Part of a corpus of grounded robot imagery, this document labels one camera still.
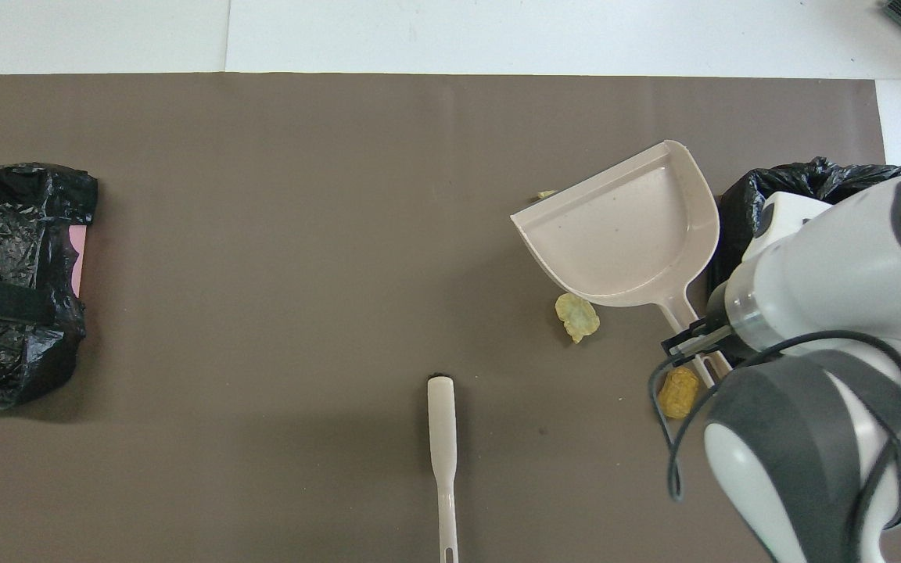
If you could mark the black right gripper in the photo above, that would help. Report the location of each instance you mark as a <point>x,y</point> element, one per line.
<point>718,328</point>

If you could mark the brown oval sponge piece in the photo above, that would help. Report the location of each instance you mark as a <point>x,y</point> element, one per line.
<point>681,395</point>

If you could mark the beige sponge chunk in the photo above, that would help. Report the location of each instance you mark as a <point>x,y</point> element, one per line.
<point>577,319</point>
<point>547,194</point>

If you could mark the beige plastic dustpan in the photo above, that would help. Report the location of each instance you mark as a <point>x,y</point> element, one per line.
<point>622,234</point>

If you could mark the beige brush black bristles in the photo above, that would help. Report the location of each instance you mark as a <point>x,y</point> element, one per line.
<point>443,422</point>

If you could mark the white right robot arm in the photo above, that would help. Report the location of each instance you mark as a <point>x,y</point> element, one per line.
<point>826,274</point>

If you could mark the black bag pink bin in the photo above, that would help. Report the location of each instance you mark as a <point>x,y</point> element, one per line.
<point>20,360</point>

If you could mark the black bag lined bin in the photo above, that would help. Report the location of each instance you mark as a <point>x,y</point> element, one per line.
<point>740,211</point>

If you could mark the brown table mat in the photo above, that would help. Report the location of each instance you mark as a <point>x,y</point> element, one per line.
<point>263,234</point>

